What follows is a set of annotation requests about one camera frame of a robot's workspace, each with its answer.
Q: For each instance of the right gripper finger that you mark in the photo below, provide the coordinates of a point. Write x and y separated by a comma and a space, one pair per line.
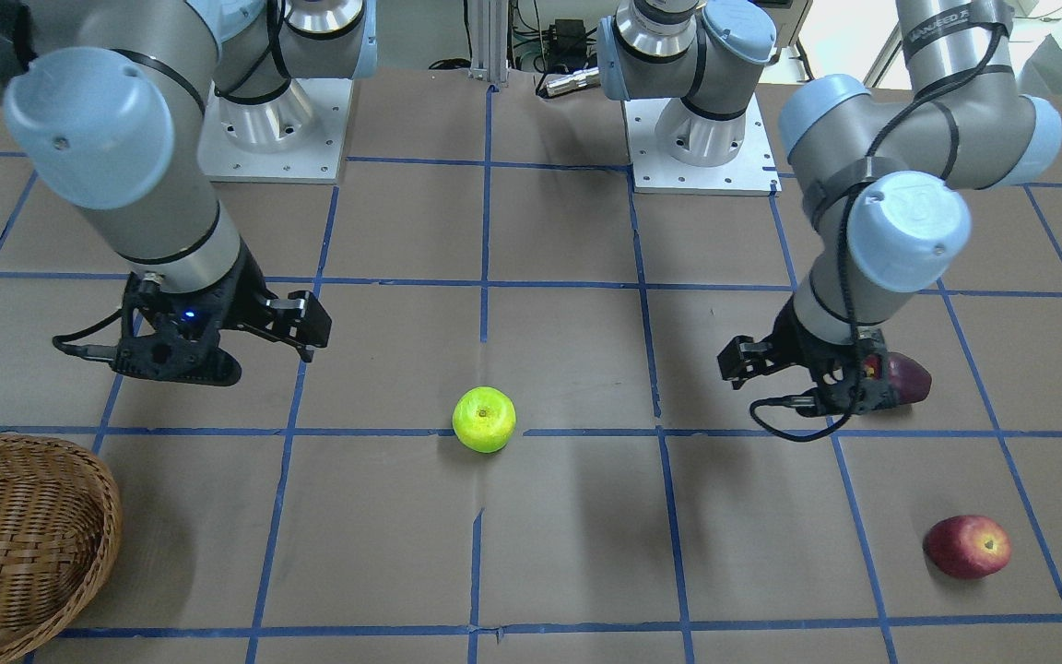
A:
299, 320

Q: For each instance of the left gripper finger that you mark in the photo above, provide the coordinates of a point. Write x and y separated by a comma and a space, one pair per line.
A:
745, 358

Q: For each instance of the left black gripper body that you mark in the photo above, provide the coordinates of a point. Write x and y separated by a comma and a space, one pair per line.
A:
794, 344

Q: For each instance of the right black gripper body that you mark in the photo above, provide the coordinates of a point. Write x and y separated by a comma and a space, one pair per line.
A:
242, 300

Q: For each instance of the dark red apple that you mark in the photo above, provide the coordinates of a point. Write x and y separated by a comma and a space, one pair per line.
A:
907, 381

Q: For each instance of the green apple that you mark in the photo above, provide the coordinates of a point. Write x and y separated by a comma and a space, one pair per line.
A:
484, 419

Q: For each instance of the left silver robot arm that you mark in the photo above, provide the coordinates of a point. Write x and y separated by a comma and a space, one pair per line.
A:
881, 183

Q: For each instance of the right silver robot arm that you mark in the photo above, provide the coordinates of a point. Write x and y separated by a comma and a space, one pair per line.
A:
109, 99

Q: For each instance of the woven wicker basket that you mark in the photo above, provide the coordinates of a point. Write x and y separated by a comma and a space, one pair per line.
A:
60, 533

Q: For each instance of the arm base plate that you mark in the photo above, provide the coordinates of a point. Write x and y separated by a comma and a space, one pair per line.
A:
674, 152
296, 139

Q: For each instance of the aluminium frame post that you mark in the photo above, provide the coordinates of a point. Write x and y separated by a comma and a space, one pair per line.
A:
489, 36

